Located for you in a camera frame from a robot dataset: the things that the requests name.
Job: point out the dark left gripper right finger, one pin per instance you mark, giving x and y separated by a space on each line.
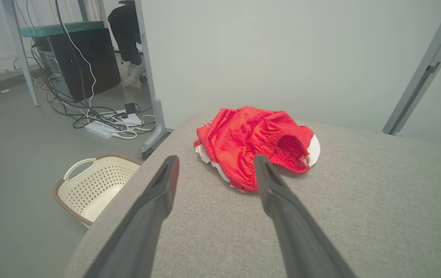
297 235

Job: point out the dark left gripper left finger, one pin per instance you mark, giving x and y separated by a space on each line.
143 231

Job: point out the red shorts white side stripe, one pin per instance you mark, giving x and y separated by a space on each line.
239 139

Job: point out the cream plastic laundry basket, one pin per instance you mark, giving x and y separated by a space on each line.
89 200

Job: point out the white power strip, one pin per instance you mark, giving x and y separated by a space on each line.
97 129

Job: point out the black power adapter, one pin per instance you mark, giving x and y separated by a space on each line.
130 108

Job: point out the white sneaker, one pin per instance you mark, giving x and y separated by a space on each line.
132 73

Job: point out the grey partition leg with caster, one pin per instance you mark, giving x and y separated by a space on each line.
149 58

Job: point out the black computer tower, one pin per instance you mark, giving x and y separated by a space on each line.
89 61

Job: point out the person leg black trousers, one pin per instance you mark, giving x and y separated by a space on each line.
125 31

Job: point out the white desk leg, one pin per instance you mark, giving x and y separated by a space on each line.
21 54

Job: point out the teal desk top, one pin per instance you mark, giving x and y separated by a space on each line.
62 29

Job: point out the grey double-rail partition post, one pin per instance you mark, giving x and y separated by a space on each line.
421 81

